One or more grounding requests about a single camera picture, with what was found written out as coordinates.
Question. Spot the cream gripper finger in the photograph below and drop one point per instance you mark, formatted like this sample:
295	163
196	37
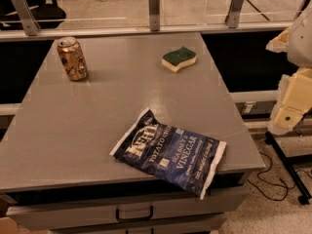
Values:
294	99
279	44

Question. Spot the green and yellow sponge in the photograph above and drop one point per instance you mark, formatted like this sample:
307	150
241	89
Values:
178	59

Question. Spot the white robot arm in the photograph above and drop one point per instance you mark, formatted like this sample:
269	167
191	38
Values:
299	50

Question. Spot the orange soda can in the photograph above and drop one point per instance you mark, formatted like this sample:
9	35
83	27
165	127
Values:
72	58

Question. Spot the black stand base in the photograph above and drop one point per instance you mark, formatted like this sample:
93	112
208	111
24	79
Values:
289	162

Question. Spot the blue potato chip bag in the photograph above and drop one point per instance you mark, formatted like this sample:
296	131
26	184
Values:
182	158

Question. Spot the glass barrier panel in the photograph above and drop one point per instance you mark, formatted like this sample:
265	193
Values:
104	14

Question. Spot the black office chair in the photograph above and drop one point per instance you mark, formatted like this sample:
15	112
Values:
47	13

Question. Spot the middle metal rail bracket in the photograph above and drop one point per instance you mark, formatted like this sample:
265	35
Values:
154	15

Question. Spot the left metal rail bracket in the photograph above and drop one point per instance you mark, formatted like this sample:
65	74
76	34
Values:
29	24

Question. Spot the grey drawer with black handle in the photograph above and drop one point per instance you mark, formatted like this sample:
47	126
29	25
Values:
128	209

